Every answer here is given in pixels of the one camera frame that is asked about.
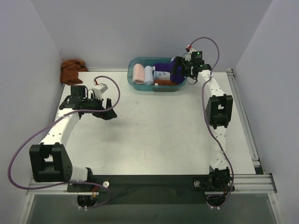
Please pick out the brown towel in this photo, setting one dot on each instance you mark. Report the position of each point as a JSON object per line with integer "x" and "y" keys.
{"x": 160, "y": 82}
{"x": 69, "y": 71}

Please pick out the purple towel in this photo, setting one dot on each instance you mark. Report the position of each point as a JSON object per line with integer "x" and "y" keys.
{"x": 164, "y": 67}
{"x": 176, "y": 74}

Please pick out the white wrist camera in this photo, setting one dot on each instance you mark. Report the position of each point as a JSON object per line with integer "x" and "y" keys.
{"x": 99, "y": 90}
{"x": 188, "y": 56}

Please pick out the aluminium front rail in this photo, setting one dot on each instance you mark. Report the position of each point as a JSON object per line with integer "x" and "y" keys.
{"x": 244, "y": 184}

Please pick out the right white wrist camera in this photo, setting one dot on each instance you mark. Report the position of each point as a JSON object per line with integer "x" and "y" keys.
{"x": 188, "y": 56}

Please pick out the light blue rolled towel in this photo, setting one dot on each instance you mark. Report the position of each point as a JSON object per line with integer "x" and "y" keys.
{"x": 148, "y": 75}

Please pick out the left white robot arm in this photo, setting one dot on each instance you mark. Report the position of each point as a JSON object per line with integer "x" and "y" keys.
{"x": 49, "y": 159}

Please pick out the teal plastic basket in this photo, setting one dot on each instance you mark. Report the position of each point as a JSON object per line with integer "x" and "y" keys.
{"x": 149, "y": 61}

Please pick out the aluminium rail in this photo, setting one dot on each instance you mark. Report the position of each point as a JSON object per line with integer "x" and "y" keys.
{"x": 244, "y": 184}
{"x": 245, "y": 124}

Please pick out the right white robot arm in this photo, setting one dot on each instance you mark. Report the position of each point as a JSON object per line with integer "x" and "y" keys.
{"x": 217, "y": 109}

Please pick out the pink rolled towel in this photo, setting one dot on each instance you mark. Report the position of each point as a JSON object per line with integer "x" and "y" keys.
{"x": 138, "y": 74}

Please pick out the white patterned rolled towel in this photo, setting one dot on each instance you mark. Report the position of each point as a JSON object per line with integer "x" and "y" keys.
{"x": 162, "y": 75}

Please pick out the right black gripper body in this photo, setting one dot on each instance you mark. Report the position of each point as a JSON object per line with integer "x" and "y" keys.
{"x": 180, "y": 70}

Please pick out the purple folded towel in basket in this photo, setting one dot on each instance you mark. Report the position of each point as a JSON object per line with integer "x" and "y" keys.
{"x": 164, "y": 67}

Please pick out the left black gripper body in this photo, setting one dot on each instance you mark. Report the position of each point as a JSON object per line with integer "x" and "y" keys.
{"x": 103, "y": 109}

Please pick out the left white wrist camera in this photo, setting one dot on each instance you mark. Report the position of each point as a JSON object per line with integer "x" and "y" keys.
{"x": 99, "y": 90}

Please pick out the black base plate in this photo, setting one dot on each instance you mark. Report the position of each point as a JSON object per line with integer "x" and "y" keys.
{"x": 153, "y": 190}

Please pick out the aluminium right side rail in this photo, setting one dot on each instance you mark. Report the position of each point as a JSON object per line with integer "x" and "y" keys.
{"x": 245, "y": 124}

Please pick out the brown rolled towel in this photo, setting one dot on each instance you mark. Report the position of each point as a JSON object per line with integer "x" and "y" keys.
{"x": 160, "y": 82}

